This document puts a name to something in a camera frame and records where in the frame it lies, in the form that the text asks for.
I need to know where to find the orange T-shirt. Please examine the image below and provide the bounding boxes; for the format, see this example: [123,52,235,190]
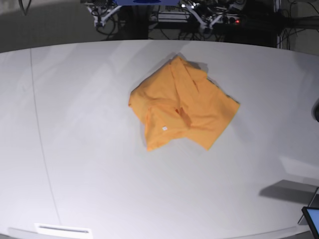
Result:
[129,56,240,151]

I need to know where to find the tablet with blue screen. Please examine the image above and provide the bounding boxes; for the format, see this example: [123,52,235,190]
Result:
[302,207,319,239]

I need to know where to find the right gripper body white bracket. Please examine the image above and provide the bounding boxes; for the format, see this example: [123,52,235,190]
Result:
[85,0,122,27]

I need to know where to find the white flat label strip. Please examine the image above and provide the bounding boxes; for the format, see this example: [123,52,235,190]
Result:
[34,223,91,234]

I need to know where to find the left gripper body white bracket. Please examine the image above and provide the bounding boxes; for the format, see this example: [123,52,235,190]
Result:
[181,1,232,33]

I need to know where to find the grey tablet stand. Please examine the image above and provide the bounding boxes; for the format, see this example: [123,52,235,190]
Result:
[298,188,319,231]

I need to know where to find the dark round object right edge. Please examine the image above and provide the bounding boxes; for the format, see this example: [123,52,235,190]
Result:
[312,99,319,122]

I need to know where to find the black tangled cables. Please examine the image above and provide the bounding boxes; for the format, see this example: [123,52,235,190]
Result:
[95,14,120,41]

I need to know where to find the white power strip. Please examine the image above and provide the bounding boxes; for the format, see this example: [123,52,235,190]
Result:
[149,11,240,26]

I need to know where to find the black table frame post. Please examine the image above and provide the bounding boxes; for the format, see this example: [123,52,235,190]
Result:
[119,5,150,40]

